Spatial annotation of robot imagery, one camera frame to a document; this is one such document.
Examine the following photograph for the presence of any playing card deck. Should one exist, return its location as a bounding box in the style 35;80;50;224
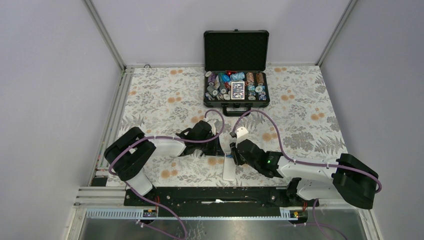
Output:
230;81;245;100

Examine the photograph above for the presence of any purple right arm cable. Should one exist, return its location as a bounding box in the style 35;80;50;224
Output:
231;109;383;195

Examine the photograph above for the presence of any floral patterned table mat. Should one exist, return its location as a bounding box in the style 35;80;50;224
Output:
107;65;352;188

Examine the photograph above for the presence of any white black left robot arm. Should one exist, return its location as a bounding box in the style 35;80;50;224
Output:
103;120;224;206

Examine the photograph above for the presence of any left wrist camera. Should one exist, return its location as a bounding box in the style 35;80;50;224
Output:
206;119;217;136

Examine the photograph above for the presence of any black mounting base rail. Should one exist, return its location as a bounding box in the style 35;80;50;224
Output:
123;186;314;212

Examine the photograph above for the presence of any black poker chip case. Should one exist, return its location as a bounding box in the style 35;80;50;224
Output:
203;29;270;117

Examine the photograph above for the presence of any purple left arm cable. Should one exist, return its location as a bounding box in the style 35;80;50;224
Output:
107;109;226;240

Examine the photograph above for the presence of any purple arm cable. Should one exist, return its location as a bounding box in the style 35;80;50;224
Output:
231;109;383;195
107;109;226;240

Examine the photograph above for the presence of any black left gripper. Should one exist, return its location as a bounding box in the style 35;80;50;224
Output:
196;132;225;157

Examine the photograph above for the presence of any aluminium frame rail left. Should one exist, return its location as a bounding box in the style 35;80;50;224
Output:
62;66;135;240

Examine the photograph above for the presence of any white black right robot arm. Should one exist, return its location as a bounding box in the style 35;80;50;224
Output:
229;139;379;210

